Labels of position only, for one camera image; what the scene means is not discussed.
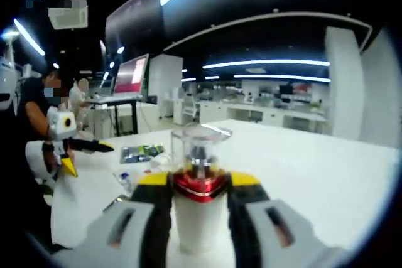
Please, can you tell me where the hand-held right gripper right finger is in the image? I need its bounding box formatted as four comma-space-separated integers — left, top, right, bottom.
226, 171, 318, 268

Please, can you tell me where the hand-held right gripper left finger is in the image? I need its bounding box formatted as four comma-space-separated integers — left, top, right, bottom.
83, 173, 174, 268

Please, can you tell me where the white skincare bottle red collar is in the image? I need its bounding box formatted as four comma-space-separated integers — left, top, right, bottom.
170, 124, 234, 256

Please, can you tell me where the person's left hand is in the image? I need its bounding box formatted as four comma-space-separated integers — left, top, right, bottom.
41, 141, 63, 173

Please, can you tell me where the white tall cabinet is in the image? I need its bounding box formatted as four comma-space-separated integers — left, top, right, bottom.
149, 54, 183, 118

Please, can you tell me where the ceiling air vent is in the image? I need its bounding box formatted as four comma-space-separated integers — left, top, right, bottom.
48, 4, 89, 29

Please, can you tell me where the grey office chair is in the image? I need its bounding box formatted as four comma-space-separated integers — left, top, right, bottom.
182, 96, 201, 124

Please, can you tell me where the white lab counter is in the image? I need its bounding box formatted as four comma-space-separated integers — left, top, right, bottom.
163, 92, 330, 134

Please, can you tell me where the dark hanging panel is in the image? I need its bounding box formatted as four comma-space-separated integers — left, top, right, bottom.
105, 0, 163, 52

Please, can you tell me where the ceiling light strip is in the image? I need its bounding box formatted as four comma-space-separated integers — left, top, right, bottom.
202, 59, 330, 70
234, 74, 332, 83

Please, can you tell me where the white square column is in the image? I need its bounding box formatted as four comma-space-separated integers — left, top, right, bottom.
325, 26, 362, 139

